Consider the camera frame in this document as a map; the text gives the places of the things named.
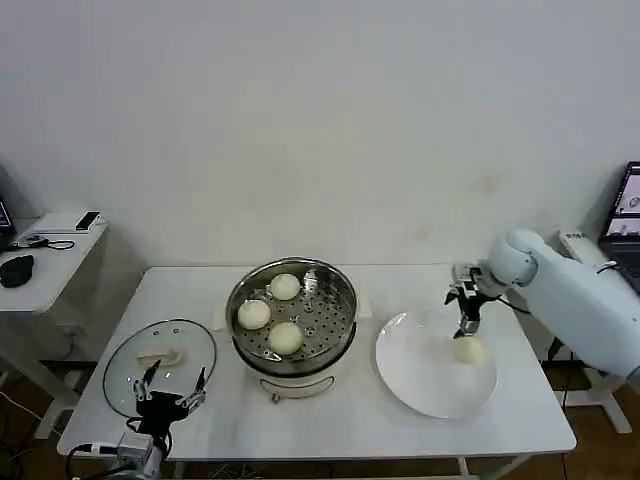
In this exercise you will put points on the open laptop with dark screen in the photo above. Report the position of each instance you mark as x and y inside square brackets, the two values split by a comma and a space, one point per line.
[4, 220]

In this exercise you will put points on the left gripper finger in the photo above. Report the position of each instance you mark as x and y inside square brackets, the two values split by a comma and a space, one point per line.
[199, 392]
[145, 382]

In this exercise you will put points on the white steamed bun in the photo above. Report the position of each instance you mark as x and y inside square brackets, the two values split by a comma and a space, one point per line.
[470, 352]
[254, 314]
[286, 337]
[285, 286]

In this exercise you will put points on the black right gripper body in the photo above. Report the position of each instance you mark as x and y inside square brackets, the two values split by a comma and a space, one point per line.
[472, 307]

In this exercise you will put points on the black computer mouse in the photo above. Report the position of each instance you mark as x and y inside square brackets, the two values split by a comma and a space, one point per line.
[17, 270]

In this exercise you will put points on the black smartphone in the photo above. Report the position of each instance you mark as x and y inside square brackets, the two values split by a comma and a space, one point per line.
[88, 221]

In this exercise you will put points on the flat white box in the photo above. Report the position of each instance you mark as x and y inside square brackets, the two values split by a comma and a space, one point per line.
[57, 222]

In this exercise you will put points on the round glass lid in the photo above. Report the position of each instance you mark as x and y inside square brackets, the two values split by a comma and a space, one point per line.
[195, 345]

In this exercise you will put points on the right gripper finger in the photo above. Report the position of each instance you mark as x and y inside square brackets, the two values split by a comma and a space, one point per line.
[475, 326]
[462, 330]

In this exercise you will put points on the white round plate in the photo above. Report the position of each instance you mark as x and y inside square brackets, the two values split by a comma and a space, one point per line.
[415, 370]

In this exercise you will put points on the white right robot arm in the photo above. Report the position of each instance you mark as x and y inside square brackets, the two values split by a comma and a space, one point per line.
[570, 300]

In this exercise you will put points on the white side desk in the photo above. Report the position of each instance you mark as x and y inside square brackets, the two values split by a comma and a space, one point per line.
[50, 280]

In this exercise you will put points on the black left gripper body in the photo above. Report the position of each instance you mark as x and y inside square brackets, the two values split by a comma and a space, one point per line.
[162, 412]

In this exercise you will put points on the white electric cooker base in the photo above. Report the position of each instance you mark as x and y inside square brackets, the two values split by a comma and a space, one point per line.
[300, 385]

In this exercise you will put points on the perforated steel steamer basket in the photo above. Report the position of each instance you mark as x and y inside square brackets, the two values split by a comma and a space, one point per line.
[320, 305]

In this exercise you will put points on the open laptop with bright windows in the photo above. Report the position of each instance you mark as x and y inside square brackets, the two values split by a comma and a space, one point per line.
[625, 220]

